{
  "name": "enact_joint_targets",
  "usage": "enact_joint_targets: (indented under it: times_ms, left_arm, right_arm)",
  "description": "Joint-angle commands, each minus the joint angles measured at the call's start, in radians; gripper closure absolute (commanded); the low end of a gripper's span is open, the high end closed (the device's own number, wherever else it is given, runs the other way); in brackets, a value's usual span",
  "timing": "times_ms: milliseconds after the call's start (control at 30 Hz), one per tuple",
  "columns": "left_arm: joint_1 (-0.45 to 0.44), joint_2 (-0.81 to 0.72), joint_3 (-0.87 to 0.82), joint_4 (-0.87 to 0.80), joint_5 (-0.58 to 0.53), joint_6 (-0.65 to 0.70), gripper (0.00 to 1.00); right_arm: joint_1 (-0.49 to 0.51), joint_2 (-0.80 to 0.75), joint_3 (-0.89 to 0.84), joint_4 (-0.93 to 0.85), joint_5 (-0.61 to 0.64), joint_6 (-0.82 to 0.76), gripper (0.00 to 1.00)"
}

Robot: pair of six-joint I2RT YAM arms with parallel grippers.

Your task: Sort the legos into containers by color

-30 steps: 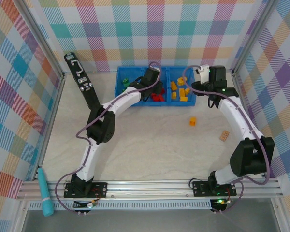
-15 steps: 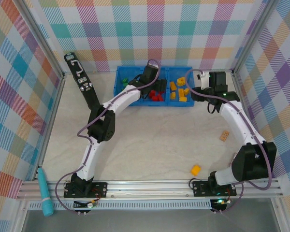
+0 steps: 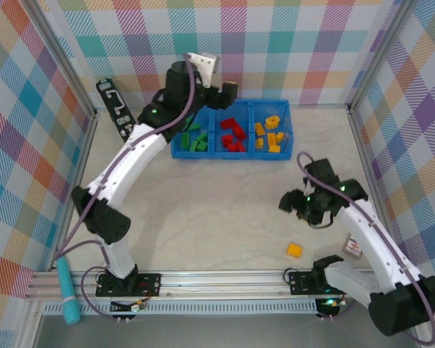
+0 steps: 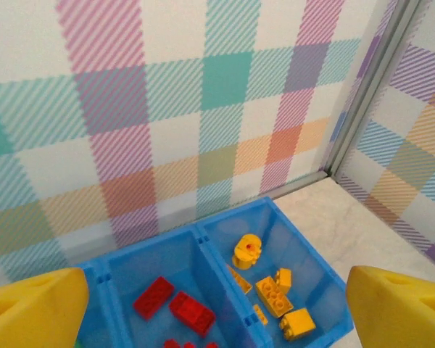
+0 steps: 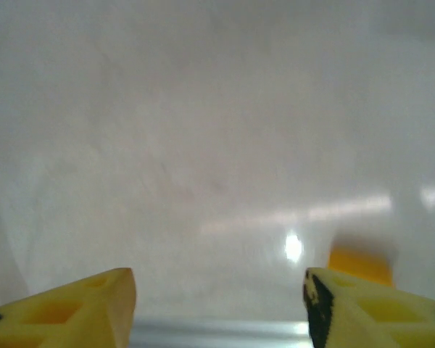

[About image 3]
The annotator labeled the small printed card box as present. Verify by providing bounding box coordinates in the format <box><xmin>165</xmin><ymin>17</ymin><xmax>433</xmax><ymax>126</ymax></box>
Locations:
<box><xmin>341</xmin><ymin>233</ymin><xmax>364</xmax><ymax>260</ymax></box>

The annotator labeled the blue three-compartment bin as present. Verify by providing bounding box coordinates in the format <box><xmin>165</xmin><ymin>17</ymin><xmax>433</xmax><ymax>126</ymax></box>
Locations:
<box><xmin>170</xmin><ymin>99</ymin><xmax>294</xmax><ymax>161</ymax></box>

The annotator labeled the teal marker pen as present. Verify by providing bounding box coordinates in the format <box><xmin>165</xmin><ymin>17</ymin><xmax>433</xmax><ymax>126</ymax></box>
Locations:
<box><xmin>55</xmin><ymin>256</ymin><xmax>82</xmax><ymax>325</ymax></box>

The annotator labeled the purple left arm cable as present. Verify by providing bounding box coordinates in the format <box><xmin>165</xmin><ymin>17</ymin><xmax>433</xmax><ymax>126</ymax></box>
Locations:
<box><xmin>54</xmin><ymin>53</ymin><xmax>196</xmax><ymax>322</ymax></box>

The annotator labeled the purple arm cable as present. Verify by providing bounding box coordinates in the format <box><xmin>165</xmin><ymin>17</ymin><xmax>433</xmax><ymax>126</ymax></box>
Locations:
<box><xmin>54</xmin><ymin>53</ymin><xmax>196</xmax><ymax>322</ymax></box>
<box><xmin>297</xmin><ymin>152</ymin><xmax>435</xmax><ymax>345</ymax></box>

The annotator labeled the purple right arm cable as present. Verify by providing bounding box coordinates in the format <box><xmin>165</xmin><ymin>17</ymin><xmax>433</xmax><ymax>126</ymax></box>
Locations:
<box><xmin>297</xmin><ymin>152</ymin><xmax>435</xmax><ymax>345</ymax></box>

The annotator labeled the aluminium side rail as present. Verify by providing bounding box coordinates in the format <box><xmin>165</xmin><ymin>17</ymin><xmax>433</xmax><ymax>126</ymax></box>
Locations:
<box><xmin>49</xmin><ymin>110</ymin><xmax>102</xmax><ymax>272</ymax></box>
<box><xmin>347</xmin><ymin>104</ymin><xmax>394</xmax><ymax>240</ymax></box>

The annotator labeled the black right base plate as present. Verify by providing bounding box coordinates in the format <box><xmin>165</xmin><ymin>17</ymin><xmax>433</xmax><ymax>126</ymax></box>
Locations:
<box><xmin>288</xmin><ymin>270</ymin><xmax>357</xmax><ymax>297</ymax></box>

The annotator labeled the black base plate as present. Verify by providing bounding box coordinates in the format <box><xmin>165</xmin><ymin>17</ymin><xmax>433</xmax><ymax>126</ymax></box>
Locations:
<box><xmin>95</xmin><ymin>273</ymin><xmax>163</xmax><ymax>299</ymax></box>
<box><xmin>288</xmin><ymin>270</ymin><xmax>357</xmax><ymax>297</ymax></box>

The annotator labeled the aluminium mounting rail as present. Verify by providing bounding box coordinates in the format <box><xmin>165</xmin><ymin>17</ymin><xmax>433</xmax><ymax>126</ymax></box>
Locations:
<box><xmin>25</xmin><ymin>268</ymin><xmax>423</xmax><ymax>301</ymax></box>

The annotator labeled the aluminium frame post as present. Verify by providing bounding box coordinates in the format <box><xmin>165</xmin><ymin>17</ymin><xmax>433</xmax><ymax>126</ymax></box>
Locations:
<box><xmin>347</xmin><ymin>0</ymin><xmax>421</xmax><ymax>112</ymax></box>
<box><xmin>27</xmin><ymin>0</ymin><xmax>99</xmax><ymax>119</ymax></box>

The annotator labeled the grey slotted cable duct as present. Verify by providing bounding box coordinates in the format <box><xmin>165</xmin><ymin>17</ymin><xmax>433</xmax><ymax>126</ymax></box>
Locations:
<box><xmin>42</xmin><ymin>299</ymin><xmax>319</xmax><ymax>315</ymax></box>

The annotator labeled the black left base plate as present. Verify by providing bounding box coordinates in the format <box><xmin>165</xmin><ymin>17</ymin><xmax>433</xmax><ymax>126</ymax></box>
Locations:
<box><xmin>95</xmin><ymin>273</ymin><xmax>163</xmax><ymax>299</ymax></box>

